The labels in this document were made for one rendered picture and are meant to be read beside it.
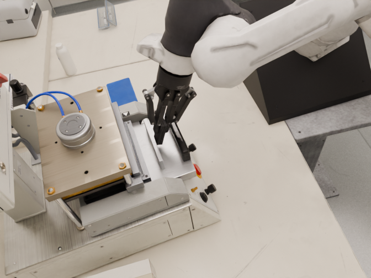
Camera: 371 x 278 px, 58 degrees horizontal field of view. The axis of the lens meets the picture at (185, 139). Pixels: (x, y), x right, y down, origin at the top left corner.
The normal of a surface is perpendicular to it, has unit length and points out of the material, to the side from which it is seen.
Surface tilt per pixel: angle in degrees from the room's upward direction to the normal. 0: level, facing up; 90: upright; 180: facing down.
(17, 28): 90
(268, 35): 73
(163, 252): 0
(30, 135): 90
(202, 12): 89
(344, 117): 0
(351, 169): 0
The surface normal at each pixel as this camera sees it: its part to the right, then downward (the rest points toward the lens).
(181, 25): -0.45, 0.55
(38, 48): -0.10, -0.60
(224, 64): -0.08, 0.48
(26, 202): 0.34, 0.73
